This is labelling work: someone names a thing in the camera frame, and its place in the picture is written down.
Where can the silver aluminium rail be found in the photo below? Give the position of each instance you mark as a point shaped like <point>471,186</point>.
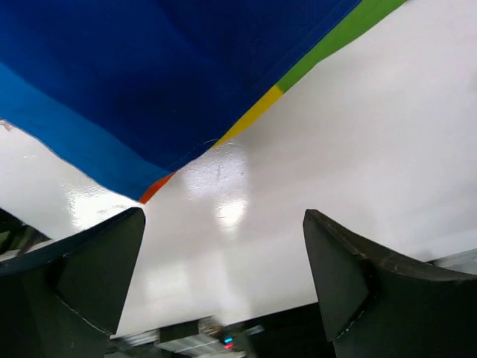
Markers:
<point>465,261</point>

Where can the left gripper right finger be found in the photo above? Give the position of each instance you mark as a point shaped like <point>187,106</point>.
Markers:
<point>376,302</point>

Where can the rainbow striped shorts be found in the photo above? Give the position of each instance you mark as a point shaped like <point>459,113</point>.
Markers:
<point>129,92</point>

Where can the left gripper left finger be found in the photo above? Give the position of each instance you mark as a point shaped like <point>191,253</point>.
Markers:
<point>64,298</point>

